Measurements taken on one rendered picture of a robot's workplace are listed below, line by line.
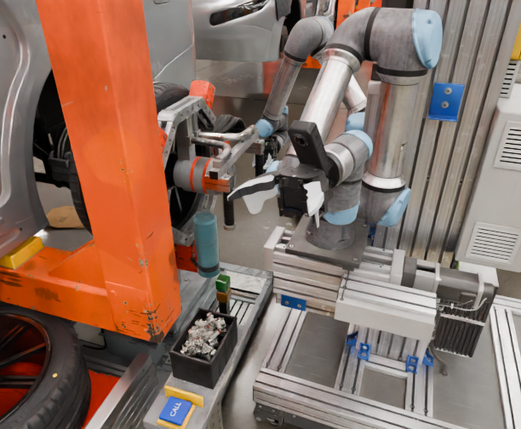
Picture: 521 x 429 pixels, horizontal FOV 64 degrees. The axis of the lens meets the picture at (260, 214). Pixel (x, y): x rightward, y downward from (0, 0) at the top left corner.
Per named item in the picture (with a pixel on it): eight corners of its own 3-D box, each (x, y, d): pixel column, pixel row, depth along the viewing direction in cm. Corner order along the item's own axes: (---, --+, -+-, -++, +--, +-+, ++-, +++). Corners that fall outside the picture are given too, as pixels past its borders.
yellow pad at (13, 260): (14, 240, 153) (10, 229, 150) (45, 247, 149) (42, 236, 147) (-18, 262, 142) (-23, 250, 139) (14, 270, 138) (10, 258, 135)
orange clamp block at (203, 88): (194, 107, 169) (198, 86, 169) (212, 109, 167) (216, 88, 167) (186, 101, 162) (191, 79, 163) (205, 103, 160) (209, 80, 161)
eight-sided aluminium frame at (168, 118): (213, 200, 200) (204, 84, 172) (226, 203, 198) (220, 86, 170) (154, 268, 156) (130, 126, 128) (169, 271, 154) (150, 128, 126)
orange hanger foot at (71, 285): (25, 271, 163) (-3, 193, 145) (144, 300, 149) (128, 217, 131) (-10, 300, 149) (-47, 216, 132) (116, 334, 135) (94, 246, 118)
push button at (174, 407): (171, 400, 122) (170, 395, 121) (192, 407, 120) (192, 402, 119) (158, 421, 116) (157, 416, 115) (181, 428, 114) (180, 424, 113)
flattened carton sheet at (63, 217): (57, 206, 312) (56, 202, 310) (131, 206, 312) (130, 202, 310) (39, 228, 286) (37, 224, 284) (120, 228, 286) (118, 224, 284)
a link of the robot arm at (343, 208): (317, 202, 100) (321, 159, 94) (363, 215, 94) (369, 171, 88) (301, 216, 94) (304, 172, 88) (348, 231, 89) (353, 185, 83)
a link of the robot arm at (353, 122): (338, 152, 163) (341, 118, 157) (348, 141, 174) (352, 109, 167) (369, 157, 159) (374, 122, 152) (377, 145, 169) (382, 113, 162)
